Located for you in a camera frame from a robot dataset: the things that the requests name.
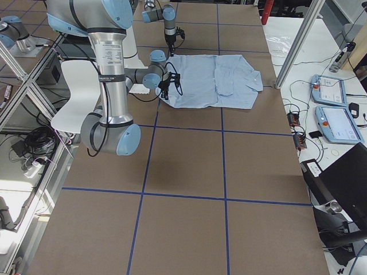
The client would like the white plastic chair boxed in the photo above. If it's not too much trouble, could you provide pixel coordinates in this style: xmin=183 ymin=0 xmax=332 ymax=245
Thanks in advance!
xmin=51 ymin=60 xmax=100 ymax=134

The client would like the blue teach pendant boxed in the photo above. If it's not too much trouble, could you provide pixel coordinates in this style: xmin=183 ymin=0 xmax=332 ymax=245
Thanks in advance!
xmin=315 ymin=105 xmax=364 ymax=145
xmin=311 ymin=74 xmax=347 ymax=107

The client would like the black laptop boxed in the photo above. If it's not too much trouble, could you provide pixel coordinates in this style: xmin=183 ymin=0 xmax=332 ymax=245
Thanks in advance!
xmin=300 ymin=143 xmax=366 ymax=229

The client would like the upper blue teach pendant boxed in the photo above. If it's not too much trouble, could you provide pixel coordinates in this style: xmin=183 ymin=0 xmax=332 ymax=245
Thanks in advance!
xmin=311 ymin=74 xmax=347 ymax=107

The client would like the red fire extinguisher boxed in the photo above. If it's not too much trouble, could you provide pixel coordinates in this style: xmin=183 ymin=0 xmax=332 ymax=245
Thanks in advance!
xmin=261 ymin=0 xmax=274 ymax=25

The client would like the clear plastic bag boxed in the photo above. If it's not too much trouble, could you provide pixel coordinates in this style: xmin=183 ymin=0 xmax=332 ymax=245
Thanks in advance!
xmin=266 ymin=34 xmax=292 ymax=57

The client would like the white power strip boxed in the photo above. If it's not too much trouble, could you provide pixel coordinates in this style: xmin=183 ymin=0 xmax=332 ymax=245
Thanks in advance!
xmin=24 ymin=159 xmax=46 ymax=179

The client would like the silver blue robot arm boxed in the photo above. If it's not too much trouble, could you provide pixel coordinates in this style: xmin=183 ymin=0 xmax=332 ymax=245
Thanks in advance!
xmin=142 ymin=1 xmax=186 ymax=57
xmin=47 ymin=1 xmax=182 ymax=156

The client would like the light blue button-up shirt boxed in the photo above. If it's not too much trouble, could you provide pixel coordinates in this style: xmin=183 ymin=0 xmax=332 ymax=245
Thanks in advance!
xmin=163 ymin=54 xmax=263 ymax=109

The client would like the grey aluminium post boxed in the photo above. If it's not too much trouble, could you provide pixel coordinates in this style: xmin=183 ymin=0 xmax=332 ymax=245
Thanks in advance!
xmin=274 ymin=0 xmax=325 ymax=89

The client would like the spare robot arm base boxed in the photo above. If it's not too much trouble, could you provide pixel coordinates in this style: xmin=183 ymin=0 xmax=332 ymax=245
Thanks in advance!
xmin=1 ymin=15 xmax=48 ymax=58

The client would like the lower blue teach pendant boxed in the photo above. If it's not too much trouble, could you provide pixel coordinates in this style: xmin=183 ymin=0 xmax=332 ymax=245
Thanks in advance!
xmin=315 ymin=105 xmax=364 ymax=145

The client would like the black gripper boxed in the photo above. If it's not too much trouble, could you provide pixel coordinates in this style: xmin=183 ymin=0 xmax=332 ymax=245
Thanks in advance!
xmin=158 ymin=72 xmax=180 ymax=99
xmin=165 ymin=27 xmax=185 ymax=57

